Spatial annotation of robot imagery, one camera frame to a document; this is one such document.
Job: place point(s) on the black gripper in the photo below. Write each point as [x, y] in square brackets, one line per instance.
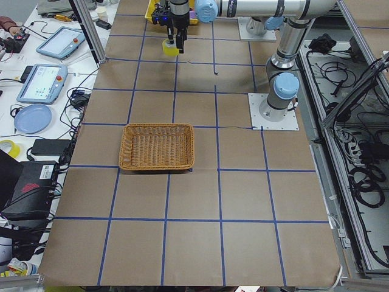
[179, 20]

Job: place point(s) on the yellow clear tape roll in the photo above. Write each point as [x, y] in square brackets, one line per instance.
[169, 48]

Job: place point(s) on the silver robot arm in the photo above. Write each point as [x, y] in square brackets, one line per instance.
[207, 11]
[283, 84]

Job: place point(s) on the yellow tape roll on desk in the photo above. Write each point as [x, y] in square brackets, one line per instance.
[11, 148]

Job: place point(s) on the purple foam cube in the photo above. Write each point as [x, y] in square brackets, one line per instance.
[192, 14]

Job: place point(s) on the upper teach pendant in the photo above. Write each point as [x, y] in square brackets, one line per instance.
[62, 43]

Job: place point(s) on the teach pendant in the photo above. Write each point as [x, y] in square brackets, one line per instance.
[43, 84]
[62, 43]

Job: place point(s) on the brown wicker basket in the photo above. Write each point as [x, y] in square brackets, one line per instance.
[157, 146]

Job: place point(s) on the lower teach pendant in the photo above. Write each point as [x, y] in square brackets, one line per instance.
[43, 84]

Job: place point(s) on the blue plate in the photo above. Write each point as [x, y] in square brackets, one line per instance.
[32, 119]

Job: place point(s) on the black power adapter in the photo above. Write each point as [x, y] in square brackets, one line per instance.
[48, 147]

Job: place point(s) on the black computer box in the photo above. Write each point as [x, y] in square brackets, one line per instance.
[33, 191]

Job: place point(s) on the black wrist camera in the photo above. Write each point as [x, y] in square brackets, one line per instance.
[161, 17]

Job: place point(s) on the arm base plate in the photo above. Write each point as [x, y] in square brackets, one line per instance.
[264, 117]
[253, 29]

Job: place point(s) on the aluminium frame post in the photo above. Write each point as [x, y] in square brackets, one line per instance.
[81, 11]

